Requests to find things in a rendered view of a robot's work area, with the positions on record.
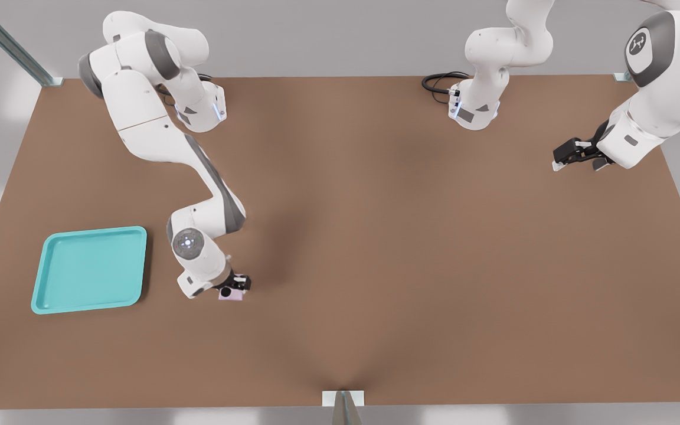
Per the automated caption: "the pale blue-green tray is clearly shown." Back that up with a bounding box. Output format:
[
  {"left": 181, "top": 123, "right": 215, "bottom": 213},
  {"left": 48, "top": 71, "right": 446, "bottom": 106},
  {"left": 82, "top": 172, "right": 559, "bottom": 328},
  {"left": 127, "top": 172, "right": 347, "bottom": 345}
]
[{"left": 31, "top": 226, "right": 148, "bottom": 315}]

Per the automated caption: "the black cable loop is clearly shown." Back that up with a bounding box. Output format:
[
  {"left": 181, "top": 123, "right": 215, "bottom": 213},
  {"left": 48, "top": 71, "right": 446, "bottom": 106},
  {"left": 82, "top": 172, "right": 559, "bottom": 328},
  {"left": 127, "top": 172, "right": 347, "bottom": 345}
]
[{"left": 421, "top": 71, "right": 474, "bottom": 105}]

